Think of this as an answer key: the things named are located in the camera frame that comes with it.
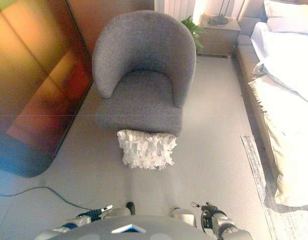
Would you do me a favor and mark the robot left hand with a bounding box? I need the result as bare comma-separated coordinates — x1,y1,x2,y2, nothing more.
77,204,114,221

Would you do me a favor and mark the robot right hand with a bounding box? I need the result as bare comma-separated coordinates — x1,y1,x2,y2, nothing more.
190,201,219,217

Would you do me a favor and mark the white fringed cushion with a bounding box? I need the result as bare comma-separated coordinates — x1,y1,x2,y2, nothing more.
116,129,177,171

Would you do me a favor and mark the silver robot right leg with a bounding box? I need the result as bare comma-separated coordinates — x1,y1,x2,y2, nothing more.
168,206,197,227

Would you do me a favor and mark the silver robot leg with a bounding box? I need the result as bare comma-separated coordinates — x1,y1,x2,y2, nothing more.
168,206,197,227
103,201,136,221

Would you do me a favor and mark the silver robot left leg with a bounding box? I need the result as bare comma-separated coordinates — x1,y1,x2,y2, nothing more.
103,201,136,221

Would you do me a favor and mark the grey robot torso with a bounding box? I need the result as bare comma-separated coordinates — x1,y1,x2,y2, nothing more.
51,215,217,240

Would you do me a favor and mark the beige fringed throw blanket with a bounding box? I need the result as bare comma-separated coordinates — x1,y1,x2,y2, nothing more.
247,77,308,208

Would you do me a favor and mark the glossy reflective cabinet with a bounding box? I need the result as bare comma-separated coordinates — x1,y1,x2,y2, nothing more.
0,0,95,178

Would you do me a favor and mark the bed with white bedding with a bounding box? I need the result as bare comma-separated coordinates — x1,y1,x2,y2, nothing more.
235,0,308,208

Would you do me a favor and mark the grey fabric tub armchair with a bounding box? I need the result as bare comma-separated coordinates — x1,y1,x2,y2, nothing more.
91,9,198,138

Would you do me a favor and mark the wooden nightstand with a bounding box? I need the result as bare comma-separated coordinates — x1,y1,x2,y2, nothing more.
197,13,242,56

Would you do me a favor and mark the green potted plant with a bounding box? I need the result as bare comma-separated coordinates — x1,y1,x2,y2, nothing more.
180,15,206,52

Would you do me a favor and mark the dark object on nightstand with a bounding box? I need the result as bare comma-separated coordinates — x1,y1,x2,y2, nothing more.
207,14,229,27

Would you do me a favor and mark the white pillow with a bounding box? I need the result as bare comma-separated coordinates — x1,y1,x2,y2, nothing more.
263,0,308,36

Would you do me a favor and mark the thin blue floor cable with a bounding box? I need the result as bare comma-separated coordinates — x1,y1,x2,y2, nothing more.
0,186,95,211

